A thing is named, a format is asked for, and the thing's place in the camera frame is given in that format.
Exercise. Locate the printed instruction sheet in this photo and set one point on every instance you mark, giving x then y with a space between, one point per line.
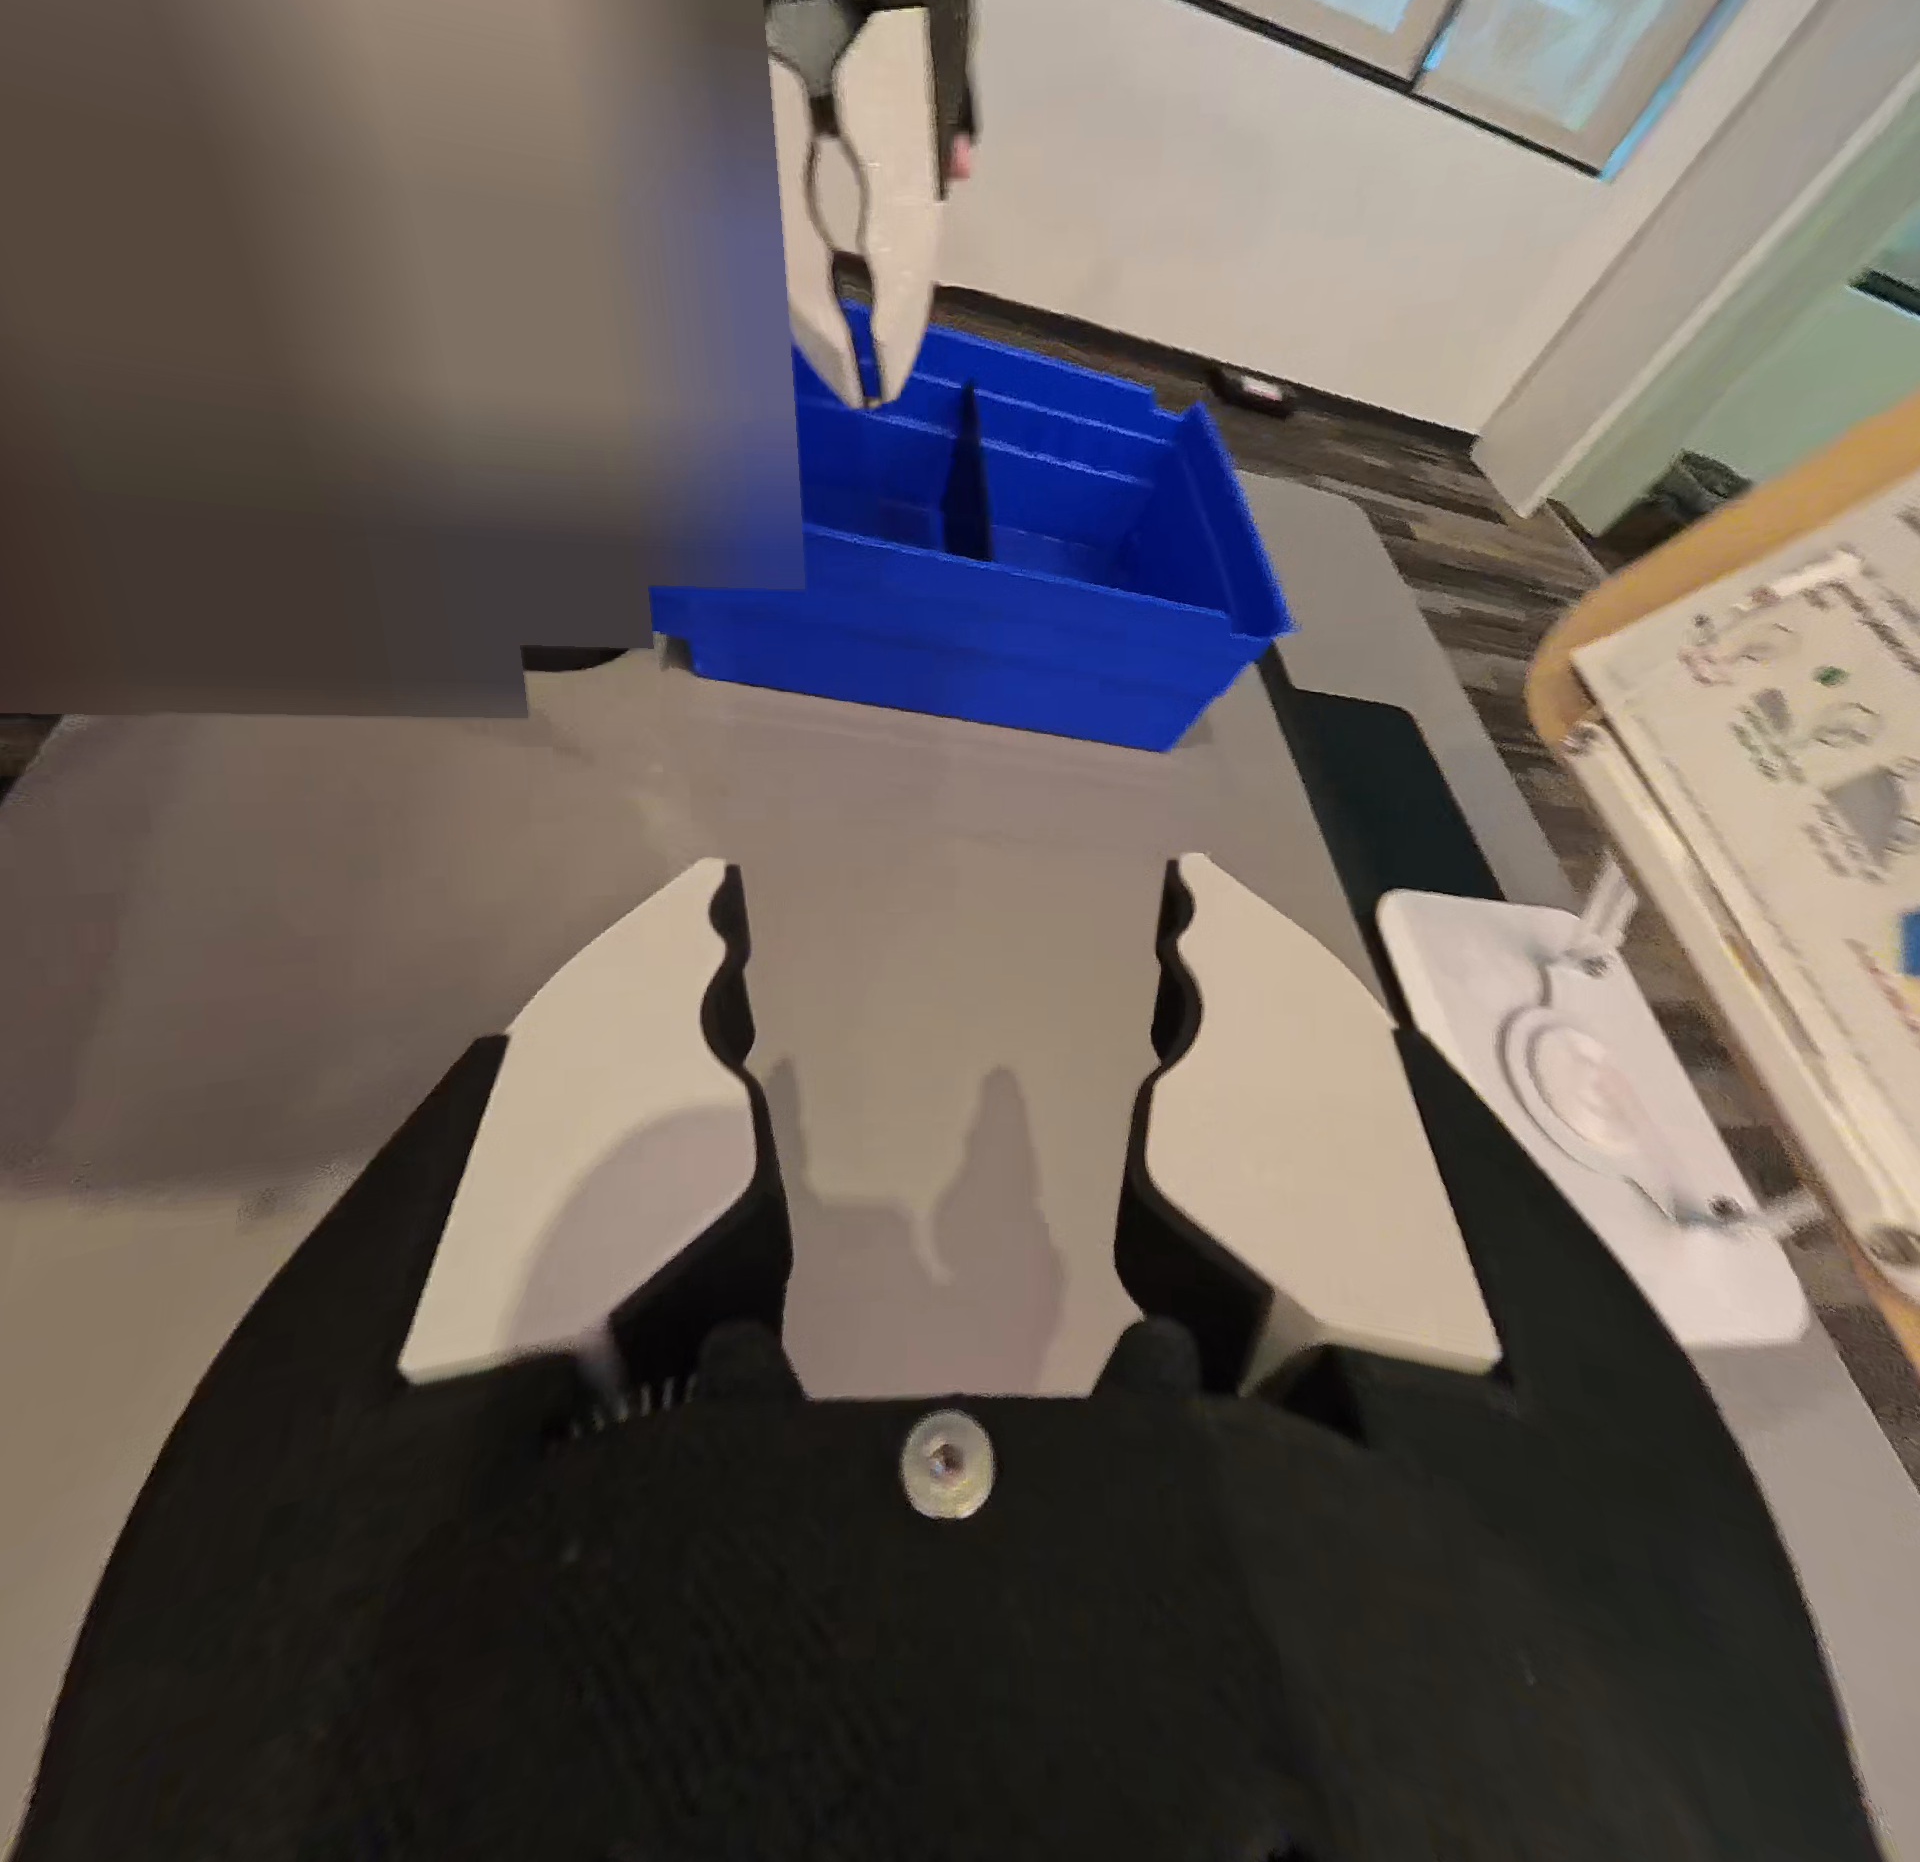
1801 752

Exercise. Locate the small black floor box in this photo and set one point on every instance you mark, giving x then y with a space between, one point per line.
1254 390

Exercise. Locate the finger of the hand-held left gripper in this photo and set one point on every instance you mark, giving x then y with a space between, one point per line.
900 197
817 318

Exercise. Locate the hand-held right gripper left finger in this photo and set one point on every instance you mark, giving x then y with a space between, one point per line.
600 1127

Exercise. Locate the blue plastic bin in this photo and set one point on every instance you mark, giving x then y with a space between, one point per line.
1081 646

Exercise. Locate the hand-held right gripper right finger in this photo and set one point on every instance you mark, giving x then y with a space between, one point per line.
1321 1141

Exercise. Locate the black rectangular desk mat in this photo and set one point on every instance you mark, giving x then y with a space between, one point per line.
1410 796

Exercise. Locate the large window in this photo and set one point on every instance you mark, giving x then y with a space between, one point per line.
1500 18

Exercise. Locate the person's left hand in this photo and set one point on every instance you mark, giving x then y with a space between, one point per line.
961 158

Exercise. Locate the dark patterned object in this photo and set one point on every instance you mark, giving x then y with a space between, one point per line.
1703 486

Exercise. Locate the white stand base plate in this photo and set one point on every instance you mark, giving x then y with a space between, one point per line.
1470 992

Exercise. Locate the wooden backing board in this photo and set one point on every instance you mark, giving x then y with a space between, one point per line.
1635 608

